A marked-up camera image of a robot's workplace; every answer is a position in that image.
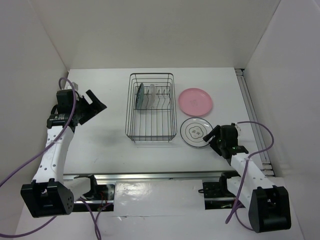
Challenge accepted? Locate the white plate dark rim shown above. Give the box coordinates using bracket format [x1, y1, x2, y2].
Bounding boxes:
[180, 117, 213, 148]

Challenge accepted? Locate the blue floral green plate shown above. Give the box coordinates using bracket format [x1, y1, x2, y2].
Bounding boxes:
[135, 83, 146, 110]

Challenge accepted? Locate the clear glass plate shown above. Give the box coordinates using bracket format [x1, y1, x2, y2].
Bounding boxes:
[147, 84, 157, 109]

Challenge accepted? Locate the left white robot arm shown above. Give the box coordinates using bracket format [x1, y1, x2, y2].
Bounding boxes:
[20, 89, 107, 218]

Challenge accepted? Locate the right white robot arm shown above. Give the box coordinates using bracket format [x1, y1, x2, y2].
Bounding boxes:
[203, 123, 292, 233]

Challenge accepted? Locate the pink plastic plate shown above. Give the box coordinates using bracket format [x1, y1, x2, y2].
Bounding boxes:
[178, 88, 214, 117]

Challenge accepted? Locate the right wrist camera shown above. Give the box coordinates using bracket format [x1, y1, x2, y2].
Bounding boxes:
[231, 122, 242, 136]

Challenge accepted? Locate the aluminium front rail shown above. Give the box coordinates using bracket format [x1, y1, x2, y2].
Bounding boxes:
[63, 170, 231, 184]

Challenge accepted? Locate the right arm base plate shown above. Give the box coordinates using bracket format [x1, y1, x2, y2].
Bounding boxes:
[198, 181, 236, 210]

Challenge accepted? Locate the dark wire dish rack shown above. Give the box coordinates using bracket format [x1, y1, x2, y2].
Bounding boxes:
[125, 72, 178, 143]

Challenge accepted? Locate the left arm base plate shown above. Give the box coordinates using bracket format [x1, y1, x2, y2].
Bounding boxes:
[66, 182, 117, 213]

